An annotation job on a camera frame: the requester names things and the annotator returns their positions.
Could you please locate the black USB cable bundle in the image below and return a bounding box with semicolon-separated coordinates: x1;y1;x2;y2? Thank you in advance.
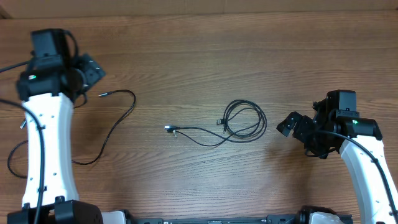
164;99;268;147

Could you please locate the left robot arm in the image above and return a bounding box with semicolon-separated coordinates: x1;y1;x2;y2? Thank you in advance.
7;29;104;223

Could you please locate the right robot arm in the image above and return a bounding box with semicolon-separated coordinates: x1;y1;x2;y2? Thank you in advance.
277;90;397;223

